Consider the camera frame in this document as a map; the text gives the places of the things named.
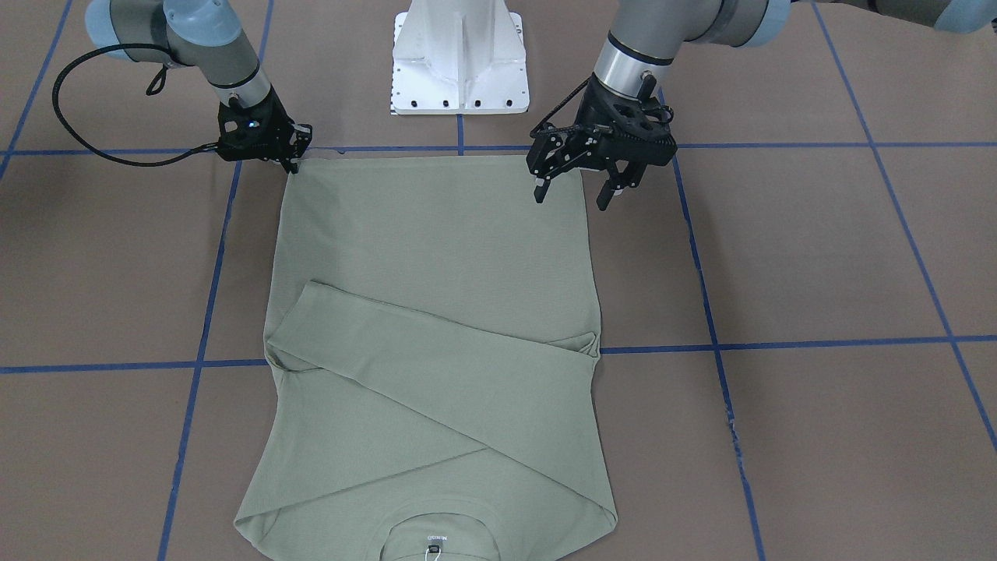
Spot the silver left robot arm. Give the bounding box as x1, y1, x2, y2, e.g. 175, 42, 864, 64
527, 1, 793, 210

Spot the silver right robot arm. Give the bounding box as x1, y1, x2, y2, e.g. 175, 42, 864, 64
85, 1, 312, 174

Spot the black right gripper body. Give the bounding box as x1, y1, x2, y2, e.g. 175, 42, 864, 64
215, 86, 313, 164

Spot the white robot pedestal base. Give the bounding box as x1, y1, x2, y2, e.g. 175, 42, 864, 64
389, 1, 530, 116

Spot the olive green long-sleeve shirt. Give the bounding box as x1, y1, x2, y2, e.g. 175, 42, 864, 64
234, 155, 618, 560

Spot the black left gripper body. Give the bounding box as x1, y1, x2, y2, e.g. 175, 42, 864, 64
527, 72, 678, 182

